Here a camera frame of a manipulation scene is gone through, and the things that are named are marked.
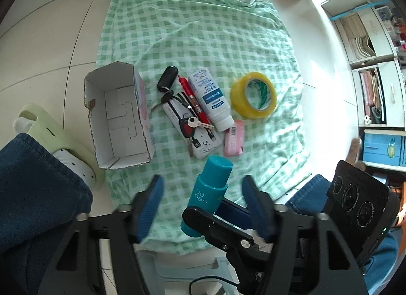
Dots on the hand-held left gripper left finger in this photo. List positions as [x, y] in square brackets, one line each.
[152, 206]

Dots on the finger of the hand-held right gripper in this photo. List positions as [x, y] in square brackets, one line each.
[215, 230]
[231, 209]

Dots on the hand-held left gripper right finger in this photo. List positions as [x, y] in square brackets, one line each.
[258, 211]

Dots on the teal bottle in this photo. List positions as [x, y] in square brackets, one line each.
[206, 187]

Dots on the pink packet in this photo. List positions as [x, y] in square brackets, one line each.
[234, 139]

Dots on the white power bank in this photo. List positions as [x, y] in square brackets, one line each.
[204, 142]

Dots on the black red headed key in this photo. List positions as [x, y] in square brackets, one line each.
[187, 130]

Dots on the white carton box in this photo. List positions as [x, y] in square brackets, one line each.
[123, 123]

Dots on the silver key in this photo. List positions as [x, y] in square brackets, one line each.
[193, 121]

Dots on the white squeeze bottle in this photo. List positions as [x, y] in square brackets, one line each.
[207, 98]

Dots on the red pen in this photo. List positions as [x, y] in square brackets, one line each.
[191, 96]

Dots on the black car key fob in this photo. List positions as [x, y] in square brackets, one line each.
[167, 78]

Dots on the person's right hand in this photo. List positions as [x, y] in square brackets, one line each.
[401, 206]

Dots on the person's right jeans leg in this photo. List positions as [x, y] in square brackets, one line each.
[310, 193]

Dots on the person's jeans leg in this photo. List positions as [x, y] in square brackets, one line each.
[310, 193]
[31, 193]

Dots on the blurred brown object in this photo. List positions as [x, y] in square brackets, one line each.
[354, 150]

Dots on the pale grey plastic stool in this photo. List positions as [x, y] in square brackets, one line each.
[177, 274]

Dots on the blue box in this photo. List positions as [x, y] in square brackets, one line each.
[380, 149]

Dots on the white sock foot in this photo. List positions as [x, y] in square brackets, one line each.
[76, 165]

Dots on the pale green slipper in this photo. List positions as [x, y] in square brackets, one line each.
[63, 142]

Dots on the yellow tape roll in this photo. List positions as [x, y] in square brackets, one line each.
[241, 98]

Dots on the person's left jeans leg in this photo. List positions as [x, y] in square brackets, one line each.
[31, 193]

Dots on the green checked cloth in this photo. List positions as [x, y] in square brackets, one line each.
[206, 44]

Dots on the white bookshelf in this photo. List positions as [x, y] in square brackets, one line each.
[380, 28]

